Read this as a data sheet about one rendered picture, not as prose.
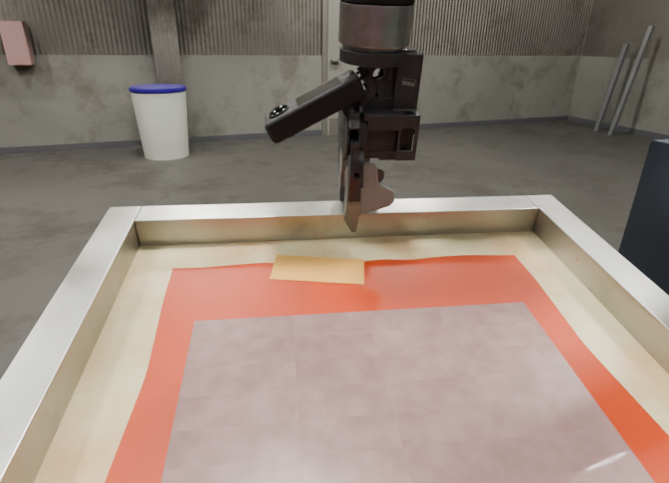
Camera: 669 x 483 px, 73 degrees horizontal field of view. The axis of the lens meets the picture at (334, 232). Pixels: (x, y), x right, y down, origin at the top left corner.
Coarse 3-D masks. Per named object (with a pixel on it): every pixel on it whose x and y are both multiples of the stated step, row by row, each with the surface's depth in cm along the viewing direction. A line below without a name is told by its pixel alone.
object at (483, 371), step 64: (448, 256) 55; (512, 256) 55; (384, 320) 45; (448, 320) 45; (512, 320) 45; (448, 384) 38; (512, 384) 38; (576, 384) 38; (448, 448) 33; (512, 448) 33; (576, 448) 33; (640, 448) 34
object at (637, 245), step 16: (656, 144) 67; (656, 160) 68; (640, 176) 70; (656, 176) 68; (640, 192) 71; (656, 192) 68; (640, 208) 71; (656, 208) 69; (640, 224) 71; (656, 224) 69; (624, 240) 74; (640, 240) 72; (656, 240) 69; (624, 256) 74; (640, 256) 72; (656, 256) 70; (656, 272) 70
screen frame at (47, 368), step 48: (96, 240) 49; (144, 240) 54; (192, 240) 55; (240, 240) 56; (576, 240) 52; (96, 288) 42; (624, 288) 45; (48, 336) 37; (96, 336) 41; (0, 384) 32; (48, 384) 33; (0, 432) 29; (48, 432) 32; (0, 480) 27
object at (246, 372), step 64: (192, 320) 44; (256, 320) 44; (320, 320) 44; (192, 384) 37; (256, 384) 37; (320, 384) 38; (384, 384) 38; (128, 448) 32; (192, 448) 32; (256, 448) 33; (320, 448) 33; (384, 448) 33
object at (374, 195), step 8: (368, 168) 52; (376, 168) 52; (344, 176) 53; (368, 176) 52; (376, 176) 52; (344, 184) 54; (368, 184) 53; (376, 184) 53; (344, 192) 54; (368, 192) 53; (376, 192) 53; (384, 192) 53; (392, 192) 53; (344, 200) 54; (360, 200) 53; (368, 200) 53; (376, 200) 54; (384, 200) 54; (392, 200) 54; (344, 208) 54; (352, 208) 53; (360, 208) 54; (368, 208) 54; (376, 208) 54; (344, 216) 55; (352, 216) 54; (352, 224) 55
